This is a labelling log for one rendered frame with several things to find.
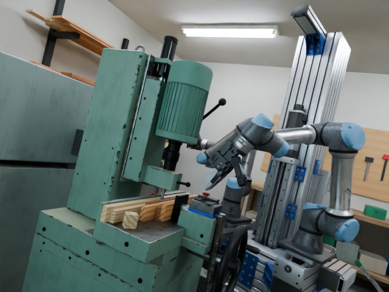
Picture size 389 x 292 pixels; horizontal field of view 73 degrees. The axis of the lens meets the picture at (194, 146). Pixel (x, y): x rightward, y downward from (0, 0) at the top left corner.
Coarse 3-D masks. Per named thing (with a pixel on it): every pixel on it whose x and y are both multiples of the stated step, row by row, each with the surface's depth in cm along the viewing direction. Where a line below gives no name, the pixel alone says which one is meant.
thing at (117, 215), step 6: (192, 198) 134; (144, 204) 99; (114, 210) 83; (120, 210) 85; (126, 210) 87; (132, 210) 90; (138, 210) 94; (114, 216) 83; (120, 216) 85; (114, 222) 83
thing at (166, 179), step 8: (152, 168) 108; (160, 168) 111; (144, 176) 109; (152, 176) 107; (160, 176) 106; (168, 176) 104; (176, 176) 105; (152, 184) 107; (160, 184) 106; (168, 184) 104; (176, 184) 106
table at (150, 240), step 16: (96, 224) 83; (112, 224) 82; (144, 224) 89; (160, 224) 92; (176, 224) 97; (112, 240) 80; (128, 240) 77; (144, 240) 75; (160, 240) 80; (176, 240) 90; (192, 240) 93; (144, 256) 75
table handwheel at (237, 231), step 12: (240, 228) 92; (228, 240) 87; (240, 240) 95; (192, 252) 99; (228, 252) 83; (240, 252) 105; (216, 264) 95; (228, 264) 82; (240, 264) 95; (216, 276) 82; (228, 276) 89; (216, 288) 81; (228, 288) 99
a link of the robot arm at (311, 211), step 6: (306, 204) 134; (312, 204) 132; (306, 210) 133; (312, 210) 131; (318, 210) 129; (324, 210) 128; (306, 216) 132; (312, 216) 130; (318, 216) 127; (300, 222) 136; (306, 222) 132; (312, 222) 129; (306, 228) 131; (312, 228) 130
